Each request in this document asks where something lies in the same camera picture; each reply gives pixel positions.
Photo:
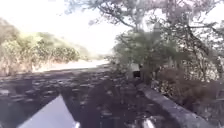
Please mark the robot's own part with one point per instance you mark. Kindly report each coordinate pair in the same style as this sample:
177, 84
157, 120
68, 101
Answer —
148, 123

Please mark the grey concrete kerb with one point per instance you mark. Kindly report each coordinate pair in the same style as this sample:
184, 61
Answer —
173, 110

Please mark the row of bushes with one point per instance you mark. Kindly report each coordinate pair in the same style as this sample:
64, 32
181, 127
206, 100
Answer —
36, 53

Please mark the large leafy tree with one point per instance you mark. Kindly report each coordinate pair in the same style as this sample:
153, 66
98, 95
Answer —
156, 40

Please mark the grey asphalt road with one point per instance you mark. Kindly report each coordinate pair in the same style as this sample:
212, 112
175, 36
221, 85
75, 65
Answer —
93, 96

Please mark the dry brush verge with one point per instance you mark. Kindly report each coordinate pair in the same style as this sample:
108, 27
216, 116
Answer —
196, 93

